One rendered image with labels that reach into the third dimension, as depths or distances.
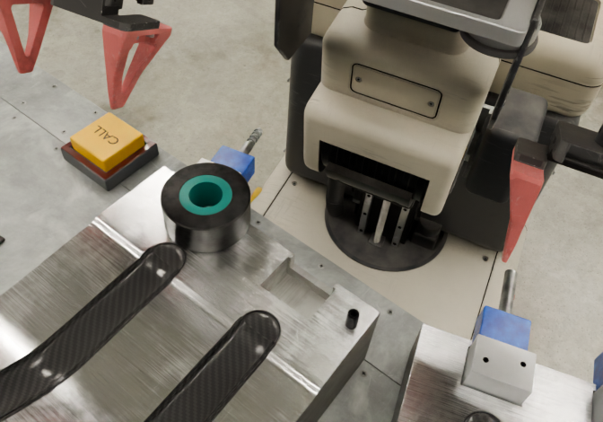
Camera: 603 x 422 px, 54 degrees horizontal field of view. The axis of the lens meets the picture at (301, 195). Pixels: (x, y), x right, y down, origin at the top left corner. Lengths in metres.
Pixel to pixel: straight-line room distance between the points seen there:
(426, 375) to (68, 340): 0.30
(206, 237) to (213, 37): 1.84
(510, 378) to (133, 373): 0.30
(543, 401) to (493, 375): 0.06
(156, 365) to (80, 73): 1.80
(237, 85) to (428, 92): 1.39
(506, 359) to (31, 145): 0.59
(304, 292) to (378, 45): 0.36
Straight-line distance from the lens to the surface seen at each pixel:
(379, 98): 0.81
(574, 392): 0.58
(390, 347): 0.60
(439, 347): 0.55
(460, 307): 1.28
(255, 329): 0.50
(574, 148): 0.39
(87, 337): 0.53
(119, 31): 0.47
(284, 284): 0.55
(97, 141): 0.73
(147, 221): 0.57
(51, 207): 0.72
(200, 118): 1.98
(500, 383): 0.53
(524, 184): 0.40
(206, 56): 2.23
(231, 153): 0.68
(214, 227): 0.51
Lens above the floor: 1.33
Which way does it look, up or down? 50 degrees down
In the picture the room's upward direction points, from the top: 5 degrees clockwise
